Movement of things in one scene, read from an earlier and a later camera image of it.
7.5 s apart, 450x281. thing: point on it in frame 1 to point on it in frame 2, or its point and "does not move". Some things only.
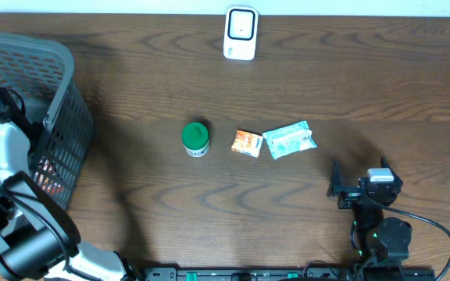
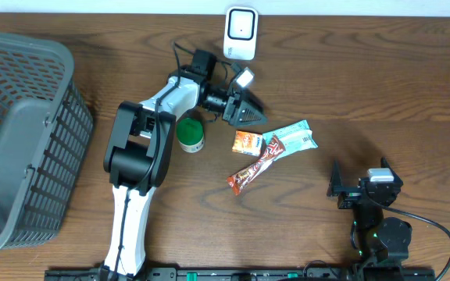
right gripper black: x=351 y=193 does not move
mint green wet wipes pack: x=289 y=140 does not move
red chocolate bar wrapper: x=48 y=177 to x=273 y=148
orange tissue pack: x=248 y=143 does not move
